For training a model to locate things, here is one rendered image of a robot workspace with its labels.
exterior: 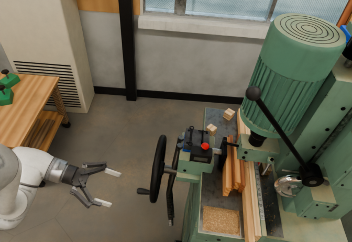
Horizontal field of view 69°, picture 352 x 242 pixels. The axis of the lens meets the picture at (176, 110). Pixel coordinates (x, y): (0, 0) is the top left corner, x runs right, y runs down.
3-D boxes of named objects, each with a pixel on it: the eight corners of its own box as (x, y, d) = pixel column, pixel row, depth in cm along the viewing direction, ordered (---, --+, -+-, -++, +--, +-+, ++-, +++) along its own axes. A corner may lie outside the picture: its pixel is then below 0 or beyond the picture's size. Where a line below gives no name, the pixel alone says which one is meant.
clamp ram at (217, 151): (205, 147, 108) (208, 134, 102) (222, 150, 108) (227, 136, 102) (204, 166, 102) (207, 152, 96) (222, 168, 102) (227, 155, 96)
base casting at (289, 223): (198, 146, 133) (201, 135, 127) (310, 162, 131) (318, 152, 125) (191, 236, 102) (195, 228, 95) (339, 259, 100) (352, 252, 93)
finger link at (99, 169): (79, 179, 105) (78, 176, 106) (105, 170, 112) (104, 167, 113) (81, 175, 103) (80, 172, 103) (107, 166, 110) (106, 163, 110)
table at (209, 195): (185, 112, 132) (186, 103, 127) (244, 120, 131) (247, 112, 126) (167, 235, 89) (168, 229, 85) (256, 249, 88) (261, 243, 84)
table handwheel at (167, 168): (157, 156, 131) (158, 120, 110) (196, 162, 131) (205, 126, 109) (146, 212, 112) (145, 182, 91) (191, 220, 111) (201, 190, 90)
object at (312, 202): (291, 191, 91) (306, 173, 82) (311, 194, 91) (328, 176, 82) (297, 218, 84) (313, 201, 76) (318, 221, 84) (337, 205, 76)
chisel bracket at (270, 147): (234, 146, 100) (240, 132, 94) (271, 151, 100) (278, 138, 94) (235, 162, 95) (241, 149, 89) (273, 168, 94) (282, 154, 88)
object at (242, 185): (234, 141, 113) (238, 133, 109) (238, 142, 113) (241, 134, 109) (238, 192, 96) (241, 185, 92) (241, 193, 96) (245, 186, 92)
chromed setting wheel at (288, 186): (267, 188, 91) (280, 169, 83) (303, 193, 91) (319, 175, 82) (268, 196, 89) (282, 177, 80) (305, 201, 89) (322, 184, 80)
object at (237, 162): (230, 150, 109) (233, 143, 106) (235, 151, 109) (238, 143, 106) (232, 188, 97) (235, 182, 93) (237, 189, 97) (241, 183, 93)
